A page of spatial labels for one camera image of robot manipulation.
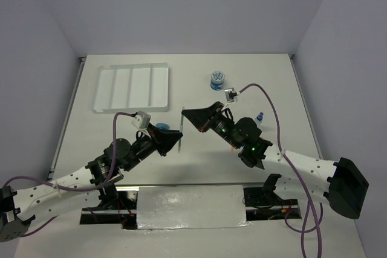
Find blue paint jar white lid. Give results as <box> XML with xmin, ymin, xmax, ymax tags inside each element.
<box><xmin>210</xmin><ymin>71</ymin><xmax>225</xmax><ymax>91</ymax></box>

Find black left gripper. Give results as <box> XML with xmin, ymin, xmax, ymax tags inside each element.
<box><xmin>123</xmin><ymin>121</ymin><xmax>183</xmax><ymax>171</ymax></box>

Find clear bottle blue cap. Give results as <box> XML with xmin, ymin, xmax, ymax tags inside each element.
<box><xmin>255</xmin><ymin>112</ymin><xmax>264</xmax><ymax>127</ymax></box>

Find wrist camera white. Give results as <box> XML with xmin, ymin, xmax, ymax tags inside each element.
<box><xmin>131</xmin><ymin>111</ymin><xmax>151</xmax><ymax>130</ymax></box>
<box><xmin>224</xmin><ymin>88</ymin><xmax>239</xmax><ymax>103</ymax></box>

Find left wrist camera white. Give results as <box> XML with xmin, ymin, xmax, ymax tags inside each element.
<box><xmin>131</xmin><ymin>111</ymin><xmax>151</xmax><ymax>130</ymax></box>

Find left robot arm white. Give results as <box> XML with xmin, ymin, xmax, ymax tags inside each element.
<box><xmin>1</xmin><ymin>127</ymin><xmax>183</xmax><ymax>242</ymax></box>

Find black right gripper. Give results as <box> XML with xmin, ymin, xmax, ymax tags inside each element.
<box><xmin>182</xmin><ymin>101</ymin><xmax>242</xmax><ymax>149</ymax></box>

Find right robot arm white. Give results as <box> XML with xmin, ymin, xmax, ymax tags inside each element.
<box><xmin>181</xmin><ymin>102</ymin><xmax>369</xmax><ymax>219</ymax></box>

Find white divided organizer tray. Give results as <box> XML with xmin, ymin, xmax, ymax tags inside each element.
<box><xmin>91</xmin><ymin>63</ymin><xmax>169</xmax><ymax>114</ymax></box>

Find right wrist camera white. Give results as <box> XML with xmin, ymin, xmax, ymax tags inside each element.
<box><xmin>224</xmin><ymin>88</ymin><xmax>239</xmax><ymax>103</ymax></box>

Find blue jar lying sideways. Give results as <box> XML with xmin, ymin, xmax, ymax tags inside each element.
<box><xmin>155</xmin><ymin>123</ymin><xmax>170</xmax><ymax>131</ymax></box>

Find silver foil covered panel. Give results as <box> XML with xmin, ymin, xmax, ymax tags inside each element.
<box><xmin>137</xmin><ymin>185</ymin><xmax>247</xmax><ymax>230</ymax></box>

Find green pen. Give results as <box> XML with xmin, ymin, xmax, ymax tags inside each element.
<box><xmin>177</xmin><ymin>106</ymin><xmax>185</xmax><ymax>153</ymax></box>

